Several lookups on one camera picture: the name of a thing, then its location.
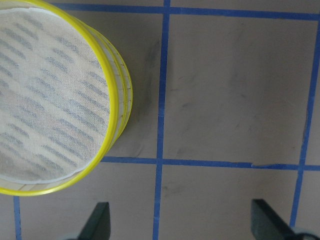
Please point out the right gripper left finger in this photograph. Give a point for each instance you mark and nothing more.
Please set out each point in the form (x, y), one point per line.
(98, 225)

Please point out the yellow steamer layer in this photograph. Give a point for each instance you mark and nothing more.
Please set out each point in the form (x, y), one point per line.
(59, 98)
(123, 81)

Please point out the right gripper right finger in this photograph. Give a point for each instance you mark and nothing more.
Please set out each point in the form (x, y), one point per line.
(266, 224)

